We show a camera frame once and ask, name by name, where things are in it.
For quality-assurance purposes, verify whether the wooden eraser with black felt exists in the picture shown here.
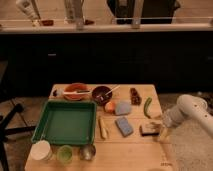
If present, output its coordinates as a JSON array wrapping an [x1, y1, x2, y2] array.
[[139, 123, 160, 136]]

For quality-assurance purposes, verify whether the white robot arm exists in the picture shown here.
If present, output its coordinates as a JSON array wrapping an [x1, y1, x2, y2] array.
[[157, 94, 213, 142]]

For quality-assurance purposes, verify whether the blue sponge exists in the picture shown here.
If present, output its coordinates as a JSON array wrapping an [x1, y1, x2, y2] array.
[[115, 117, 133, 137]]

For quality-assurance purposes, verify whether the grey blue cloth pad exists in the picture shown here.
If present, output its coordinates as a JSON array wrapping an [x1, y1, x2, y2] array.
[[115, 101, 132, 116]]

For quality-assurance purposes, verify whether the orange round fruit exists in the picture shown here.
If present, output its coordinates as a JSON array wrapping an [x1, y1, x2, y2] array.
[[104, 101, 115, 113]]

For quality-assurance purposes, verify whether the yellow banana shaped toy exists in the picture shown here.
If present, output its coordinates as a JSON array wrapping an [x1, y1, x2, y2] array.
[[99, 116, 108, 139]]

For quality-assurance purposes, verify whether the wooden spoon in bowl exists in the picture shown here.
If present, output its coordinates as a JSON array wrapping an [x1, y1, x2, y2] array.
[[99, 85, 120, 99]]

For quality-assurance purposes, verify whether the dark brown bowl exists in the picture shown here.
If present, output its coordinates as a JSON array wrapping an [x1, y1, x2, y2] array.
[[92, 86, 112, 106]]

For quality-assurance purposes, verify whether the metal cup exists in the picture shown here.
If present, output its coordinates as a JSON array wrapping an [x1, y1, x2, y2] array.
[[79, 144, 96, 161]]

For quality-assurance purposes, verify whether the orange red bowl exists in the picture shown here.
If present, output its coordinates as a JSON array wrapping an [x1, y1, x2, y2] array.
[[64, 83, 87, 101]]

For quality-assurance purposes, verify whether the green cup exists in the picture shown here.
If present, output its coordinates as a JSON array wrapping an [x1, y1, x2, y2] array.
[[56, 145, 72, 164]]

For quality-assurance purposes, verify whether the green plastic tray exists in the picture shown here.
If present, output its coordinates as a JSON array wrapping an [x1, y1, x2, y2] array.
[[31, 101, 97, 146]]

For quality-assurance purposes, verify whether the white cup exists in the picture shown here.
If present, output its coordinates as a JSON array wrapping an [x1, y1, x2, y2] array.
[[30, 140, 52, 161]]

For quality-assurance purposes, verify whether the black office chair base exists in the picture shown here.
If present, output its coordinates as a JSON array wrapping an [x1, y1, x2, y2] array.
[[0, 102, 37, 171]]

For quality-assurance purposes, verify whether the white handled brush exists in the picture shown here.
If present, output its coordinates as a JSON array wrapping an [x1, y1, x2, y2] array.
[[53, 89, 90, 97]]

